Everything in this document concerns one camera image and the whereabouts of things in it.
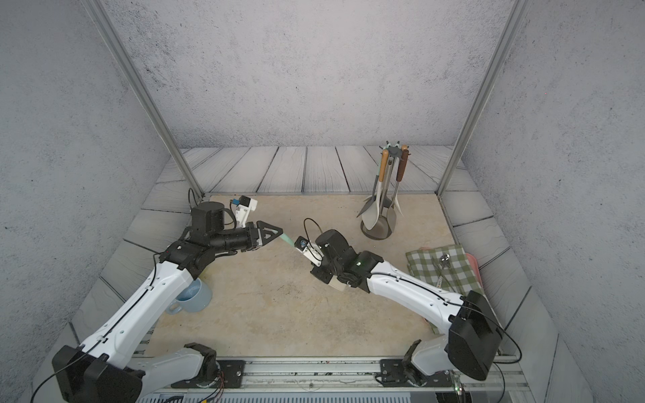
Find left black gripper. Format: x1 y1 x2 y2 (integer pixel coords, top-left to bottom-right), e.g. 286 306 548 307
208 221 283 256

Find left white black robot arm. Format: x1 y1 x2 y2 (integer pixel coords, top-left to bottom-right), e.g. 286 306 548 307
52 201 283 402

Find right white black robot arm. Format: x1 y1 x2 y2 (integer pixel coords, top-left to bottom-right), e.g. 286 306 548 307
295 229 504 386

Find grey utensil rack stand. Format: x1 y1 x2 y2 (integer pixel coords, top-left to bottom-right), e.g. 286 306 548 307
360 142 403 240

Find light blue mug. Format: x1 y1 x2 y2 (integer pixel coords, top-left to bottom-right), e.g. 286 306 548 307
166 279 213 315

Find metal spoon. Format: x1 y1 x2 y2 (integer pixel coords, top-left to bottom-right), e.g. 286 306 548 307
433 254 453 289

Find green checkered cloth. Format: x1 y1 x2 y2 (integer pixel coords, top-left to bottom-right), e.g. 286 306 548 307
405 244 485 336

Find pink plate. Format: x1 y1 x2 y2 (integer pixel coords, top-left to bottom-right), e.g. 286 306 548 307
465 253 483 288

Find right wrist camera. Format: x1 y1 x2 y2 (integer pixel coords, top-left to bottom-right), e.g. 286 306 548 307
294 236 324 267

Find cream spatula light wood handle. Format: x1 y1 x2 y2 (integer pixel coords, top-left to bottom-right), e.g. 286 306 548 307
360 149 389 230

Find grey spatula mint handle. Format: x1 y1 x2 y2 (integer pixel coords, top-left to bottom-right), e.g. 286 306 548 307
357 194 376 218

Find aluminium mounting rail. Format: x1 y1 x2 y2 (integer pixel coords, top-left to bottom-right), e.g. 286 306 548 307
134 357 535 402

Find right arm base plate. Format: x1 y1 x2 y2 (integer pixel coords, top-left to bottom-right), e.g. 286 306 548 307
375 359 454 388

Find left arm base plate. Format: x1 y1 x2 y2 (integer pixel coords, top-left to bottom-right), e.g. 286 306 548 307
171 359 246 389

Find right aluminium frame post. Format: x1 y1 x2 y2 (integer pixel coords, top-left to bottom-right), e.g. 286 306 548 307
436 0 531 199

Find aluminium frame post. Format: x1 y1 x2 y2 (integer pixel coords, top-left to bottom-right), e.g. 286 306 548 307
436 0 531 199
82 0 205 200

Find left aluminium frame post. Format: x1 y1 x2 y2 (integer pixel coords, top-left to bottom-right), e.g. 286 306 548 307
82 0 205 200

